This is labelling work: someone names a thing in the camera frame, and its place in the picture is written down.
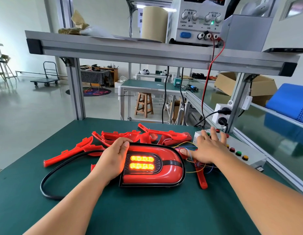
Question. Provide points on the person's right hand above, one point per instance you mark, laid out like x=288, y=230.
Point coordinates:
x=209, y=151

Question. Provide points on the person's left hand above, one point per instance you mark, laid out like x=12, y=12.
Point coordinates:
x=110, y=159

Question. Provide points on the person's right middle finger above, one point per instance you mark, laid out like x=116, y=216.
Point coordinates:
x=214, y=133

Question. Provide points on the person's right thumb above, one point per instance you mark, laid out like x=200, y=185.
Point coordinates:
x=188, y=152

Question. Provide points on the person's left thumb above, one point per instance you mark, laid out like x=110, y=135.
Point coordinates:
x=124, y=149

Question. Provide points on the red tail light assembly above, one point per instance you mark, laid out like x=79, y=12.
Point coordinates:
x=163, y=171

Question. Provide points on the person's right forearm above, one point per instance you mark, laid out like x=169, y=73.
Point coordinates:
x=261, y=193

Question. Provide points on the person's left forearm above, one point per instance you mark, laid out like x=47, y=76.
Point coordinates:
x=73, y=205

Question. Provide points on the pile of red plastic trims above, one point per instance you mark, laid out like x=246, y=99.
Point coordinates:
x=117, y=137

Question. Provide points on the grey push-button control box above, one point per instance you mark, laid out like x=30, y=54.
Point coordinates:
x=249, y=157

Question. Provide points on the wooden stool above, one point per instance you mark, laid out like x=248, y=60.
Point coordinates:
x=144, y=105

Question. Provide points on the black electric screwdriver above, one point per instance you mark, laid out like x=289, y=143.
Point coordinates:
x=193, y=88

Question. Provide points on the long green-topped assembly line bench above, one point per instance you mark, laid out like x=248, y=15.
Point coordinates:
x=276, y=134

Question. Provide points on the round dark rug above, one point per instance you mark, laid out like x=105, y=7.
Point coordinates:
x=97, y=91

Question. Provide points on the green-topped workbench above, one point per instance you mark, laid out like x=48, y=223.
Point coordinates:
x=146, y=85

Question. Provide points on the brown cardboard box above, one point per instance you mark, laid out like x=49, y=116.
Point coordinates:
x=264, y=86

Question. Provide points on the wooden cabinet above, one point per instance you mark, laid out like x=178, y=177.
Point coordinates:
x=114, y=74

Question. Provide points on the table with checkered cloth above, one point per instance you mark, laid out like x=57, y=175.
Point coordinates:
x=96, y=77

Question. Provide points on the blue plastic crate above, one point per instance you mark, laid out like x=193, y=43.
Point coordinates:
x=288, y=102

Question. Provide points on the black rubber gasket loop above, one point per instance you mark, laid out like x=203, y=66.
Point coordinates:
x=45, y=185

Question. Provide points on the platform hand trolley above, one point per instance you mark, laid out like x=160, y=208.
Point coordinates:
x=47, y=79

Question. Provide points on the grey metal box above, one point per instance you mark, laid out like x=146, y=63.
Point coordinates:
x=245, y=34

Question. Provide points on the black flat phone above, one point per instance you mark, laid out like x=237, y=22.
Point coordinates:
x=286, y=50

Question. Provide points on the white bench power supply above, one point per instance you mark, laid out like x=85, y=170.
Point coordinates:
x=198, y=24

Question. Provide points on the clear plastic bag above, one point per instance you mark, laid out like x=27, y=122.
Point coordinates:
x=102, y=33

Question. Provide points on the tan paper roll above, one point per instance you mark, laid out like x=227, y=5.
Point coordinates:
x=154, y=24

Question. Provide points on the crumpled brown paper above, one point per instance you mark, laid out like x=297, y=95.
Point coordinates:
x=73, y=28

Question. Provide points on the white wall socket block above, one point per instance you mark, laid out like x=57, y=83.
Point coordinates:
x=218, y=115

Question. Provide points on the small white switch box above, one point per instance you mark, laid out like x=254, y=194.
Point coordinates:
x=246, y=102

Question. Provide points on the aluminium profile shelf frame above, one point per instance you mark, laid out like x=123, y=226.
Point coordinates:
x=151, y=52

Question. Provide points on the metal frame chair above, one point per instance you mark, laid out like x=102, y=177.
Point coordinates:
x=3, y=62

